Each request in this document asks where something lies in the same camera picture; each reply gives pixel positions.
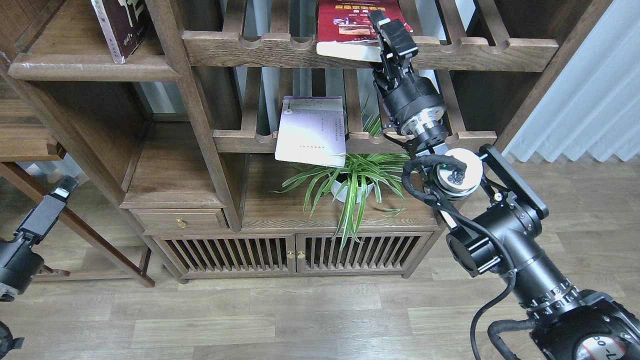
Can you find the white pleated curtain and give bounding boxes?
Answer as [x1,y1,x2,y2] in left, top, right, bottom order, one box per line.
[496,0,639,162]

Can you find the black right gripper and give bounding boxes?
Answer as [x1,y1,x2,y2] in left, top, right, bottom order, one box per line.
[368,10,449,143]

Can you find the white purple book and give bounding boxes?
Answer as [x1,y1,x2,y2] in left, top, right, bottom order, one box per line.
[274,95,346,168]

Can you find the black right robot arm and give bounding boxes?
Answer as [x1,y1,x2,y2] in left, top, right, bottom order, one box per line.
[368,10,640,360]

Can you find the wooden side rack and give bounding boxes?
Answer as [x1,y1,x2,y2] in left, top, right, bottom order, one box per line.
[0,80,156,289]

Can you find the maroon book white characters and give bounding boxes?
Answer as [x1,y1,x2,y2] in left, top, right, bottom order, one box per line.
[91,0,151,64]

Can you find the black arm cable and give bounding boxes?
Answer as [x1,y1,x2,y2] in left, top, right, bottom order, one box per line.
[382,125,538,360]

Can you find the brass drawer knob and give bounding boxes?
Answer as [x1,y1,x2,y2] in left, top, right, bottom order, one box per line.
[176,218,188,229]

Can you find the white plant pot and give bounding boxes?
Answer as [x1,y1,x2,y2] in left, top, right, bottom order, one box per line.
[330,176,374,204]

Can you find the red paperback book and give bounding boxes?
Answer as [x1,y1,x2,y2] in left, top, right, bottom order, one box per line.
[316,0,414,63]

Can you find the green spider plant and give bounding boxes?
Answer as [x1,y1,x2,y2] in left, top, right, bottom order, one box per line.
[272,97,426,250]

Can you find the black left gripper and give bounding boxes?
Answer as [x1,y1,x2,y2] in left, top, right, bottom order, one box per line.
[0,175,79,301]

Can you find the dark wooden bookshelf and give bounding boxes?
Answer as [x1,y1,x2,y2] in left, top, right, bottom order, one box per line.
[0,0,612,285]

